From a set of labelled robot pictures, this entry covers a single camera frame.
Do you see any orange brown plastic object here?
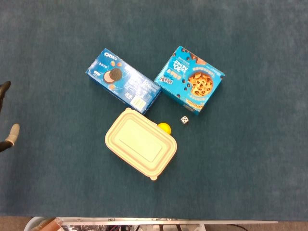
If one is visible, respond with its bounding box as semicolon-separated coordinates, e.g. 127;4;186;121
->
31;217;62;231

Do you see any blue Oreo cookie box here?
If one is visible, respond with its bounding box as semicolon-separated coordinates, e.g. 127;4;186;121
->
86;48;162;115

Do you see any beige lidded food container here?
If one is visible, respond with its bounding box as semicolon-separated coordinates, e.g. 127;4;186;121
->
104;107;178;181

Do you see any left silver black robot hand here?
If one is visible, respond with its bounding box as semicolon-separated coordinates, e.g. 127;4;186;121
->
0;81;20;153

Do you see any light blue chocolate chip cookie box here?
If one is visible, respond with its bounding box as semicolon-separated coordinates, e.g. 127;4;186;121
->
154;46;225;116

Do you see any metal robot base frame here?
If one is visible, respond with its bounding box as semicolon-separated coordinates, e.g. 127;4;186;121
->
24;216;279;231

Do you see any yellow round ball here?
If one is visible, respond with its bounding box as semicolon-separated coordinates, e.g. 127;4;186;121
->
157;122;172;135

